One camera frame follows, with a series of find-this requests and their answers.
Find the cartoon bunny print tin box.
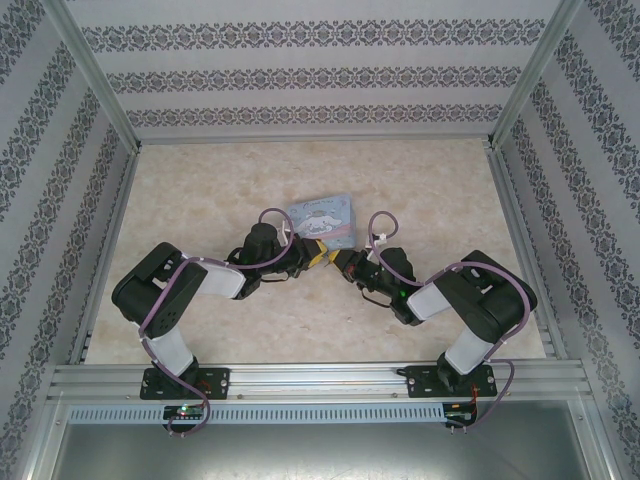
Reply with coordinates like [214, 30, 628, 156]
[286, 191, 358, 250]

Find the small circuit board green light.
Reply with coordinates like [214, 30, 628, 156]
[163, 404, 207, 421]

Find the grey metal panel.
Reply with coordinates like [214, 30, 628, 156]
[29, 399, 614, 480]

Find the thin black cable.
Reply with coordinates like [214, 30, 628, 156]
[355, 283, 399, 307]

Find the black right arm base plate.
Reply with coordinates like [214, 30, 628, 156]
[399, 363, 497, 400]

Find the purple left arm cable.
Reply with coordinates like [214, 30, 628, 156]
[138, 208, 297, 440]

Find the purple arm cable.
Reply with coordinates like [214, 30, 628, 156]
[367, 211, 532, 435]
[138, 208, 297, 440]

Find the aluminium mounting rail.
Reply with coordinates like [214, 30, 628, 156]
[47, 358, 595, 402]

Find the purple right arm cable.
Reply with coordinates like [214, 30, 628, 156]
[367, 211, 532, 435]

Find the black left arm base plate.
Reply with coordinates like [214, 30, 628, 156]
[139, 367, 232, 402]

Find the aluminium side rail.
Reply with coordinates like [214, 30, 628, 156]
[485, 143, 570, 362]

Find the slotted grey cable duct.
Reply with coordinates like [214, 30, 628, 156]
[67, 402, 447, 425]

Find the aluminium frame post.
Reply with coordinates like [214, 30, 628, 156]
[42, 0, 142, 152]
[485, 0, 585, 149]

